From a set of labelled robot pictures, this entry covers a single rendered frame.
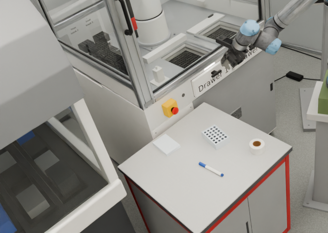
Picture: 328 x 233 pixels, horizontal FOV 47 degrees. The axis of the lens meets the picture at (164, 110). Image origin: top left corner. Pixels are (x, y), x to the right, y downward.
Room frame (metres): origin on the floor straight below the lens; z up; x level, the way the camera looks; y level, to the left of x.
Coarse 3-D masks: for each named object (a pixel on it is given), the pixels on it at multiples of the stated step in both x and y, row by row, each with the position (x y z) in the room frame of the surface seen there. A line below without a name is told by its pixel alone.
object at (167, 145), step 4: (164, 136) 1.48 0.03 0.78; (168, 136) 1.47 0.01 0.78; (156, 140) 1.47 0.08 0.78; (160, 140) 1.46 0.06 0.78; (164, 140) 1.45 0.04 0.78; (168, 140) 1.44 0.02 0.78; (172, 140) 1.43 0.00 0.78; (156, 144) 1.44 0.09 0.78; (160, 144) 1.43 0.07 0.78; (164, 144) 1.42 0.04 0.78; (168, 144) 1.41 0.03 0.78; (172, 144) 1.40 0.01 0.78; (176, 144) 1.40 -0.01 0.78; (160, 148) 1.40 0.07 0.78; (164, 148) 1.39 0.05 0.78; (168, 148) 1.39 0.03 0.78; (172, 148) 1.38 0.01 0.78; (176, 148) 1.38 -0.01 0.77; (164, 152) 1.37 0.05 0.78; (168, 152) 1.36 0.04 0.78; (172, 152) 1.36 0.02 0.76
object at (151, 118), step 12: (216, 60) 1.79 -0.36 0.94; (84, 84) 2.12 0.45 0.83; (96, 84) 1.95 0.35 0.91; (108, 96) 1.85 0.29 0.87; (120, 96) 1.72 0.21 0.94; (168, 96) 1.60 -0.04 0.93; (180, 96) 1.64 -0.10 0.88; (192, 96) 1.68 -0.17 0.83; (120, 108) 1.76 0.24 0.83; (132, 108) 1.63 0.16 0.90; (156, 108) 1.56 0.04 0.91; (180, 108) 1.63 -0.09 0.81; (144, 120) 1.55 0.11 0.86; (156, 120) 1.55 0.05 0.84
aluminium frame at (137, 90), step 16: (112, 0) 1.54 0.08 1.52; (112, 16) 1.52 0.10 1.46; (64, 48) 2.19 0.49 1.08; (128, 48) 1.53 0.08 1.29; (224, 48) 1.82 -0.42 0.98; (80, 64) 2.06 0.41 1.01; (96, 64) 1.85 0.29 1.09; (128, 64) 1.52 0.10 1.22; (208, 64) 1.75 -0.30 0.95; (112, 80) 1.74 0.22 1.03; (128, 80) 1.60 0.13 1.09; (144, 80) 1.55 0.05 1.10; (176, 80) 1.64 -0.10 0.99; (128, 96) 1.63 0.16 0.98; (144, 96) 1.54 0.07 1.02; (160, 96) 1.58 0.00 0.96
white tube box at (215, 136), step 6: (216, 126) 1.42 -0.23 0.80; (204, 132) 1.41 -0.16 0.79; (210, 132) 1.40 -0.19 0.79; (216, 132) 1.39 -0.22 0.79; (222, 132) 1.37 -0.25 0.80; (204, 138) 1.40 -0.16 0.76; (210, 138) 1.36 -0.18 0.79; (216, 138) 1.35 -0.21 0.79; (222, 138) 1.33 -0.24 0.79; (228, 138) 1.32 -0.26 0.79; (210, 144) 1.34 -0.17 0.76; (216, 144) 1.30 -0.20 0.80; (222, 144) 1.31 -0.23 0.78
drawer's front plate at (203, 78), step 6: (216, 66) 1.76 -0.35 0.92; (222, 66) 1.78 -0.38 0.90; (204, 72) 1.73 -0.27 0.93; (210, 72) 1.74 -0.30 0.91; (222, 72) 1.78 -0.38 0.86; (228, 72) 1.80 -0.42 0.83; (198, 78) 1.69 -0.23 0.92; (204, 78) 1.71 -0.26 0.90; (210, 78) 1.73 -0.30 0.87; (216, 78) 1.75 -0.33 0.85; (222, 78) 1.78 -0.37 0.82; (192, 84) 1.68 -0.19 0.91; (198, 84) 1.69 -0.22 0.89; (210, 84) 1.73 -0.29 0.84; (198, 90) 1.68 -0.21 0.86; (204, 90) 1.70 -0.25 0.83; (198, 96) 1.68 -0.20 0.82
